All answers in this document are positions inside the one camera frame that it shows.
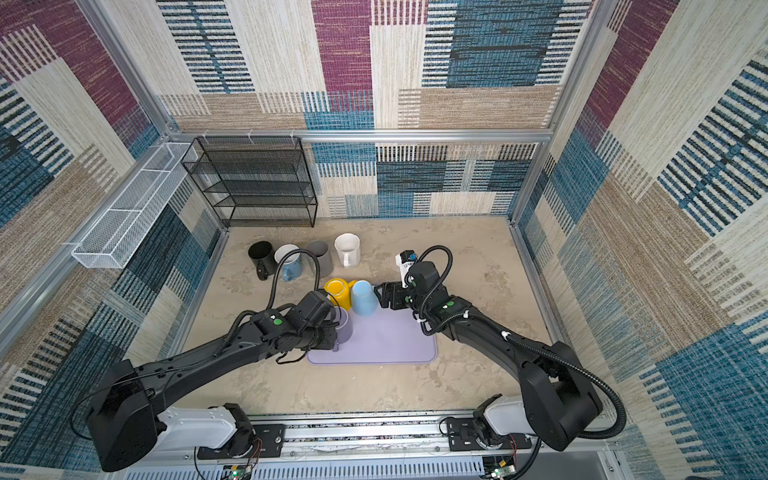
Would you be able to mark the lavender ceramic mug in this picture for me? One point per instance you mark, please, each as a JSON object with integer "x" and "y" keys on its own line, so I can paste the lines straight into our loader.
{"x": 344, "y": 324}

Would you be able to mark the yellow round mug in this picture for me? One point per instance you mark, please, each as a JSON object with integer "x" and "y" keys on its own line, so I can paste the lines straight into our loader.
{"x": 341, "y": 291}

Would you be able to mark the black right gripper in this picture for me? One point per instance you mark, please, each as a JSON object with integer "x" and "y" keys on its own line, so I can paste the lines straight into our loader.
{"x": 387, "y": 288}

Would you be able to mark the white wire mesh basket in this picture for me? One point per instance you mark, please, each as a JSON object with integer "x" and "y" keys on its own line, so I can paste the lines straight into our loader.
{"x": 117, "y": 234}

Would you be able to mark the black ceramic mug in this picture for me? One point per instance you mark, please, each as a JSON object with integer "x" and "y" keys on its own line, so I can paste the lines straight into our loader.
{"x": 261, "y": 254}

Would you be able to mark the white ceramic mug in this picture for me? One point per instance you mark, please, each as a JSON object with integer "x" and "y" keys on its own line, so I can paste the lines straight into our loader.
{"x": 347, "y": 246}

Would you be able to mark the grey ceramic mug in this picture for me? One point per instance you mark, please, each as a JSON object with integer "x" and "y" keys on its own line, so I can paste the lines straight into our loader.
{"x": 322, "y": 252}

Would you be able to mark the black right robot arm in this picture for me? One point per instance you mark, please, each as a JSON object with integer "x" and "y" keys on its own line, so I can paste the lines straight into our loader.
{"x": 558, "y": 396}

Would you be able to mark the black wire shelf rack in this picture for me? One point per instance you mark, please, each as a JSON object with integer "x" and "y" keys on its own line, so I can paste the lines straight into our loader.
{"x": 254, "y": 181}

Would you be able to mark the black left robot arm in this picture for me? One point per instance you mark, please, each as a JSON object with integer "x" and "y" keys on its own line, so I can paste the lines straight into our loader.
{"x": 123, "y": 416}

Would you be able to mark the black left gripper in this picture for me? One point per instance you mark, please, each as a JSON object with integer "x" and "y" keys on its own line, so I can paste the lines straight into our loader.
{"x": 330, "y": 335}

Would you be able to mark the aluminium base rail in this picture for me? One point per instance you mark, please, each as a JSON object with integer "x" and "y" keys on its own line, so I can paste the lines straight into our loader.
{"x": 435, "y": 444}

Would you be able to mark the light blue plain mug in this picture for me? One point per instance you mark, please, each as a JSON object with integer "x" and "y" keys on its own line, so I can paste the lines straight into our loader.
{"x": 364, "y": 301}

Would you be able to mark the blue floral dotted mug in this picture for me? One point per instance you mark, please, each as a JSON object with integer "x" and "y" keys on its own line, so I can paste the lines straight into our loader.
{"x": 292, "y": 267}

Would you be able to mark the lavender plastic tray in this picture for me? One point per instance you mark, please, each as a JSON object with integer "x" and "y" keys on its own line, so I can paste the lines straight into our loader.
{"x": 384, "y": 337}

